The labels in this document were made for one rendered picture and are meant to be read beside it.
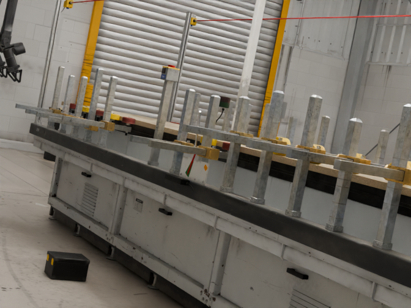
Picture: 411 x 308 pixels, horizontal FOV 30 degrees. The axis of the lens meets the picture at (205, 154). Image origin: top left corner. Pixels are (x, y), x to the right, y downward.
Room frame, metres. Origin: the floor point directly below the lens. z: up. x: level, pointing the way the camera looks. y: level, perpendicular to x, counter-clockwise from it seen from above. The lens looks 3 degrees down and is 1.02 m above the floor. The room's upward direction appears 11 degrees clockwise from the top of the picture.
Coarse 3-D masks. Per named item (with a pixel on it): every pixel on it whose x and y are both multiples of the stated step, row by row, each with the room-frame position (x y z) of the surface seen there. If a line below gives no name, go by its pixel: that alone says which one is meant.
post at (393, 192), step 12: (408, 108) 2.46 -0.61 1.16; (408, 120) 2.45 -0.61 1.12; (408, 132) 2.46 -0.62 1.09; (396, 144) 2.48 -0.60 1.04; (408, 144) 2.46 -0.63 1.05; (396, 156) 2.47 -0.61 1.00; (408, 156) 2.47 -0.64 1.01; (396, 192) 2.46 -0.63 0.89; (384, 204) 2.48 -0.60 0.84; (396, 204) 2.47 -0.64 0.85; (384, 216) 2.47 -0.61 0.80; (384, 228) 2.46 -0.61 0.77; (384, 240) 2.46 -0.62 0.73
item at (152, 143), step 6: (150, 144) 3.36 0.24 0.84; (156, 144) 3.37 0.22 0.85; (162, 144) 3.39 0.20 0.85; (168, 144) 3.40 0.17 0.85; (174, 144) 3.42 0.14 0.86; (174, 150) 3.42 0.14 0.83; (180, 150) 3.43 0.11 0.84; (186, 150) 3.45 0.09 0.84; (192, 150) 3.46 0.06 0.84; (198, 150) 3.48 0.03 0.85; (204, 150) 3.49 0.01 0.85; (222, 156) 3.54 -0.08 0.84
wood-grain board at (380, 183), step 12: (144, 120) 4.91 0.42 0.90; (156, 120) 5.56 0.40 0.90; (168, 132) 4.28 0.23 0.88; (216, 144) 3.82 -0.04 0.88; (276, 156) 3.36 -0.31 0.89; (312, 168) 3.13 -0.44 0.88; (324, 168) 3.06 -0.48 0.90; (360, 180) 2.87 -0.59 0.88; (372, 180) 2.81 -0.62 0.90; (384, 180) 2.89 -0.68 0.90; (408, 192) 2.65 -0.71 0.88
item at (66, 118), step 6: (66, 120) 4.46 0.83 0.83; (72, 120) 4.48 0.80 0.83; (78, 120) 4.50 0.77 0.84; (84, 120) 4.52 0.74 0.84; (90, 120) 4.53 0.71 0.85; (102, 126) 4.58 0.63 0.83; (114, 126) 4.61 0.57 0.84; (120, 126) 4.63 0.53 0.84; (126, 126) 4.65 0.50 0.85; (126, 132) 4.67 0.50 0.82
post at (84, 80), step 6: (84, 78) 5.06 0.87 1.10; (84, 84) 5.06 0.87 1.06; (84, 90) 5.07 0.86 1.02; (78, 96) 5.07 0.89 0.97; (78, 102) 5.05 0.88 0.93; (78, 108) 5.06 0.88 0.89; (78, 114) 5.06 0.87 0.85; (72, 126) 5.07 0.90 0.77; (78, 126) 5.07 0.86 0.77; (72, 132) 5.06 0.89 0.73
